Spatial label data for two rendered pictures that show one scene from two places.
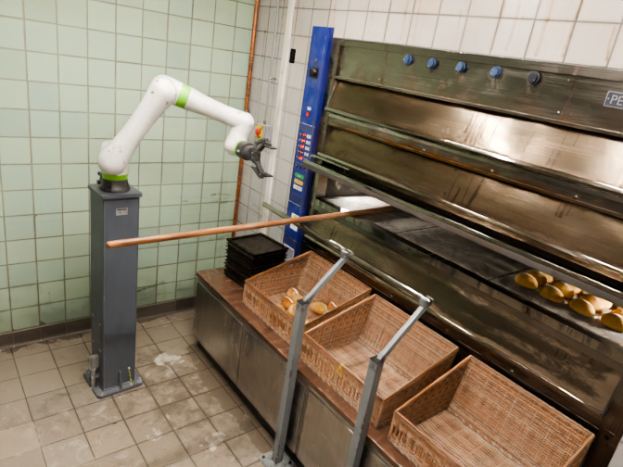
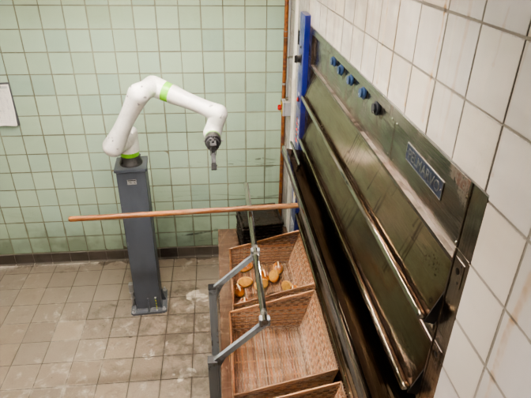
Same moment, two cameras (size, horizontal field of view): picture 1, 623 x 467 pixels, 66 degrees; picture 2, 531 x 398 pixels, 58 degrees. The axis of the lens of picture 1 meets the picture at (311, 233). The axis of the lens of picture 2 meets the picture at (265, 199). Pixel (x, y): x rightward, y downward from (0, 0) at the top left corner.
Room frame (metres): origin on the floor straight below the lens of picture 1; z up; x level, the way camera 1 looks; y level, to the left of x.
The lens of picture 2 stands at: (0.51, -1.33, 2.55)
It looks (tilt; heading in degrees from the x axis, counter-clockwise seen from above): 29 degrees down; 35
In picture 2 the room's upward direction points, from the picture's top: 1 degrees clockwise
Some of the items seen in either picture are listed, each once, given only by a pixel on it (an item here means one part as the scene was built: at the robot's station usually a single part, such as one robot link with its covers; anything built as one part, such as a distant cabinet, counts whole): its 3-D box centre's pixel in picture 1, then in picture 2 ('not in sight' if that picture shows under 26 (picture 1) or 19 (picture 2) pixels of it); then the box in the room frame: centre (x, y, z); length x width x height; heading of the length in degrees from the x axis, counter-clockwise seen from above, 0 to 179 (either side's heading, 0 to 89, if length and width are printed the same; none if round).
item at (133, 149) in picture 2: (115, 159); (126, 141); (2.34, 1.03, 1.36); 0.16 x 0.13 x 0.19; 19
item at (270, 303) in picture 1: (305, 296); (269, 273); (2.44, -0.02, 0.72); 0.56 x 0.49 x 0.28; 42
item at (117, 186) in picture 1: (110, 180); (131, 155); (2.39, 1.08, 1.23); 0.26 x 0.15 x 0.06; 45
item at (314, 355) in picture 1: (375, 353); (277, 347); (1.98, -0.40, 0.72); 0.56 x 0.49 x 0.28; 41
